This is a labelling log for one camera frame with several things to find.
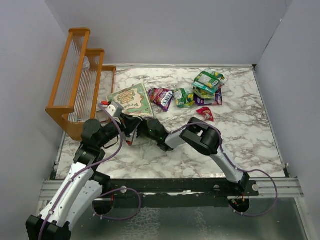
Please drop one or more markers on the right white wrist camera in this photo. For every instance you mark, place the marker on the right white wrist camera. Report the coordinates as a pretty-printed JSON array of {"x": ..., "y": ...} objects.
[{"x": 133, "y": 139}]

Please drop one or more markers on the purple berries candy packet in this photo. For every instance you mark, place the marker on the purple berries candy packet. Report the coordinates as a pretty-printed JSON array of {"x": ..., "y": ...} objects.
[{"x": 162, "y": 97}]

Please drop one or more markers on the orange wooden rack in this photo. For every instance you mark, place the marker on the orange wooden rack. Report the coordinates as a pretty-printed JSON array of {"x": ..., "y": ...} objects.
[{"x": 75, "y": 91}]

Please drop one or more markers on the green paper bag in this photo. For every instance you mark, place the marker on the green paper bag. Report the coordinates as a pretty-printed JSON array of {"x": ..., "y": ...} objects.
[{"x": 134, "y": 100}]

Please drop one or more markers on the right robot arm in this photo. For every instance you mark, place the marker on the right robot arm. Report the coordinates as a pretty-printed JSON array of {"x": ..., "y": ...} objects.
[{"x": 202, "y": 137}]

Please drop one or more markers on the purple snack packet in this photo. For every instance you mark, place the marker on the purple snack packet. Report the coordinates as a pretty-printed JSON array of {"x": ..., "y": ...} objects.
[{"x": 218, "y": 101}]

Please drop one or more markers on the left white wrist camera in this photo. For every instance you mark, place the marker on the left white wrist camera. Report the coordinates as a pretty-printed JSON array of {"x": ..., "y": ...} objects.
[{"x": 111, "y": 108}]

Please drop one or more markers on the small red candy packet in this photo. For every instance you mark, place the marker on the small red candy packet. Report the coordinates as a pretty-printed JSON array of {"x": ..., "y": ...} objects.
[{"x": 206, "y": 113}]

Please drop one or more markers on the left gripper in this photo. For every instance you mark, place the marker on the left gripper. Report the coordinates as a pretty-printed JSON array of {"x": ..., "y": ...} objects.
[{"x": 128, "y": 123}]

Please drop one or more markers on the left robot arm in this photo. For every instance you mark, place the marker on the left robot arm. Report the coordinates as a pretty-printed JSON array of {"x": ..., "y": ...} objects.
[{"x": 82, "y": 184}]

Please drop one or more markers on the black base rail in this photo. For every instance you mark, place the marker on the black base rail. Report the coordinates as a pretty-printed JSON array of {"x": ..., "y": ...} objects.
[{"x": 172, "y": 193}]

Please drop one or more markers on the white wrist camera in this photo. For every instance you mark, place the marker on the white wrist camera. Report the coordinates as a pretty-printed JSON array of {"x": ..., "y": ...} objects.
[
  {"x": 133, "y": 139},
  {"x": 111, "y": 108}
]

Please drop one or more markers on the teal snack packet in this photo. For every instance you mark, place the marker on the teal snack packet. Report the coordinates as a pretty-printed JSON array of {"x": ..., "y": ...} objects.
[{"x": 206, "y": 88}]

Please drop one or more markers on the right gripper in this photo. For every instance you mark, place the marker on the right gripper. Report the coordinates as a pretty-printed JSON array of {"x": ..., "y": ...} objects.
[{"x": 144, "y": 121}]

